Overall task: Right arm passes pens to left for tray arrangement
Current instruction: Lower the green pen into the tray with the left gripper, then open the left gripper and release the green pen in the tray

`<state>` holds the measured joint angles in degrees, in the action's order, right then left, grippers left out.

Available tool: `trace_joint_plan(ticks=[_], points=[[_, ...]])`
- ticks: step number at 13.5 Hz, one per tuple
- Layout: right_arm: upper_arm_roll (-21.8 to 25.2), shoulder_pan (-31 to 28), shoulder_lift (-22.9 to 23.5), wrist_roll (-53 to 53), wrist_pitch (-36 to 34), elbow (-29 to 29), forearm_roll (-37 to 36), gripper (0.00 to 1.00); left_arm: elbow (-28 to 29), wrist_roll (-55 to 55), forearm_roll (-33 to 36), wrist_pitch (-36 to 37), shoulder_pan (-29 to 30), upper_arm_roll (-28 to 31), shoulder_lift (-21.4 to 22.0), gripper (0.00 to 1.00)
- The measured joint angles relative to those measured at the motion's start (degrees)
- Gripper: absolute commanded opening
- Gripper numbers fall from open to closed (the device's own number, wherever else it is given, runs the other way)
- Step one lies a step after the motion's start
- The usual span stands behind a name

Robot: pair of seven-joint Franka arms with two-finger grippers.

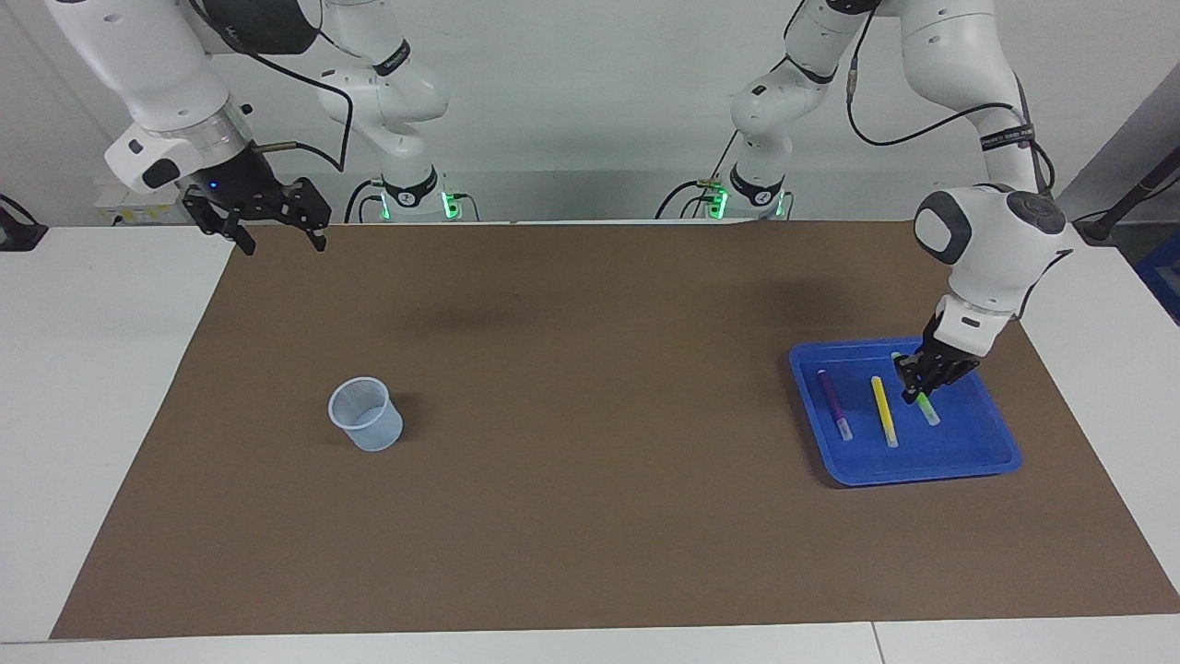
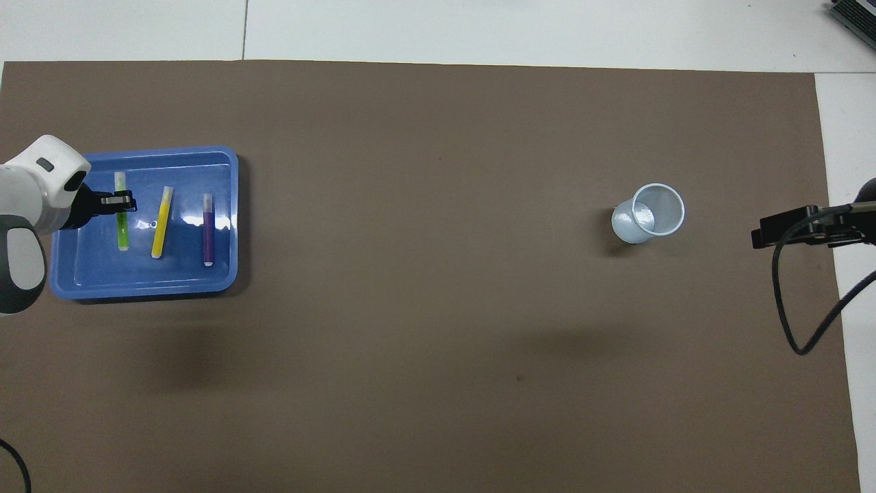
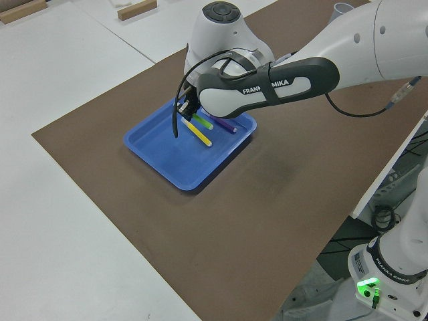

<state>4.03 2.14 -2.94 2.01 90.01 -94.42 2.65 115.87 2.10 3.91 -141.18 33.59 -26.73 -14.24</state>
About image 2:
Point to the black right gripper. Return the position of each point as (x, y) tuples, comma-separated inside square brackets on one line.
[(852, 229)]

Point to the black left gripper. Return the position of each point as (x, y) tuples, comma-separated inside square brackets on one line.
[(85, 205)]

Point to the green marker pen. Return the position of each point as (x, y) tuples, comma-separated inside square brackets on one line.
[(122, 229)]

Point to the yellow marker pen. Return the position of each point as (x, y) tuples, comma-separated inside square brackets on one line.
[(161, 226)]

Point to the purple marker pen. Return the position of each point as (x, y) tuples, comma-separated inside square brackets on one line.
[(208, 233)]

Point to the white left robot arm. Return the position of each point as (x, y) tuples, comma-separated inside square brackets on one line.
[(34, 192)]

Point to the blue plastic tray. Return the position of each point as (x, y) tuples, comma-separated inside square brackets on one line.
[(191, 164)]

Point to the clear plastic cup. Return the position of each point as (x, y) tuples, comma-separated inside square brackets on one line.
[(647, 212)]

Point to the dark ribbed box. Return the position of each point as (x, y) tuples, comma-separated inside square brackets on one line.
[(855, 14)]

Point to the brown table mat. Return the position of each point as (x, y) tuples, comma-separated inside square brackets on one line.
[(438, 274)]

